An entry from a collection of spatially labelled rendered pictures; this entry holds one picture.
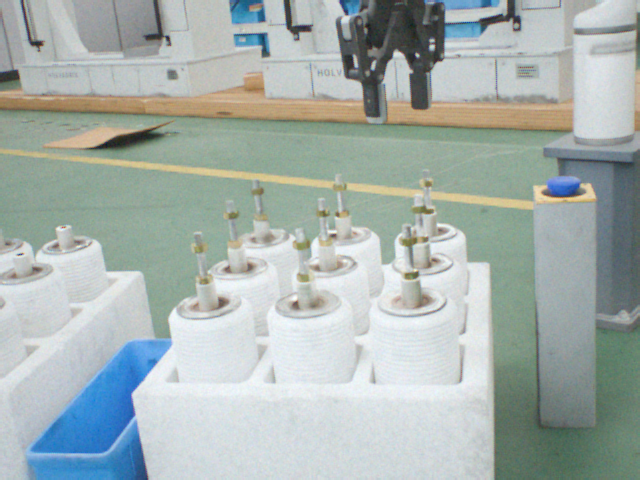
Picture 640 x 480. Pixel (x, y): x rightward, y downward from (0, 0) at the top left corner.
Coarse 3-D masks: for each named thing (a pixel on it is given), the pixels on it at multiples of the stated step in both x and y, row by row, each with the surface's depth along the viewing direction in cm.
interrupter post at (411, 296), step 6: (402, 282) 86; (408, 282) 85; (414, 282) 85; (420, 282) 86; (402, 288) 86; (408, 288) 86; (414, 288) 86; (420, 288) 86; (402, 294) 86; (408, 294) 86; (414, 294) 86; (420, 294) 86; (402, 300) 87; (408, 300) 86; (414, 300) 86; (420, 300) 86; (408, 306) 86; (414, 306) 86
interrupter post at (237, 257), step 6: (240, 246) 102; (228, 252) 102; (234, 252) 101; (240, 252) 102; (234, 258) 102; (240, 258) 102; (234, 264) 102; (240, 264) 102; (246, 264) 103; (234, 270) 102; (240, 270) 102
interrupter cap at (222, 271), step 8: (216, 264) 105; (224, 264) 105; (248, 264) 105; (256, 264) 104; (264, 264) 103; (216, 272) 102; (224, 272) 102; (232, 272) 102; (240, 272) 102; (248, 272) 101; (256, 272) 100; (224, 280) 100; (232, 280) 100
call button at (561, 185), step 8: (560, 176) 100; (568, 176) 100; (552, 184) 98; (560, 184) 97; (568, 184) 97; (576, 184) 97; (552, 192) 99; (560, 192) 98; (568, 192) 97; (576, 192) 98
